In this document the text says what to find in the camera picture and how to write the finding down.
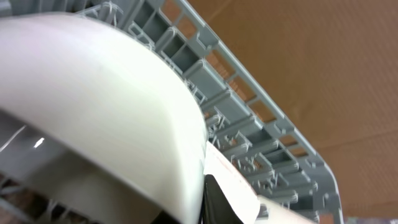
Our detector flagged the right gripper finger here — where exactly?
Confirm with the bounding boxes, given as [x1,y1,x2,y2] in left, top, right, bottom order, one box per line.
[151,174,243,224]

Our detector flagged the white bowl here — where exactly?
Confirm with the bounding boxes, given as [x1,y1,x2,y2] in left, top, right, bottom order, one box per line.
[203,141,260,224]

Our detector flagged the grey bowl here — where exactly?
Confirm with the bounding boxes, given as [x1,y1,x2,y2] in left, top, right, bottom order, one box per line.
[1,13,207,223]

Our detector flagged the white cup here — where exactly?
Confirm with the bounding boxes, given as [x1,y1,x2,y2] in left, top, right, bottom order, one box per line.
[254,195,315,224]

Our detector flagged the grey dish rack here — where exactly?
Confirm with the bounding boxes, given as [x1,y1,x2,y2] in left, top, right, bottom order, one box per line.
[1,0,343,223]

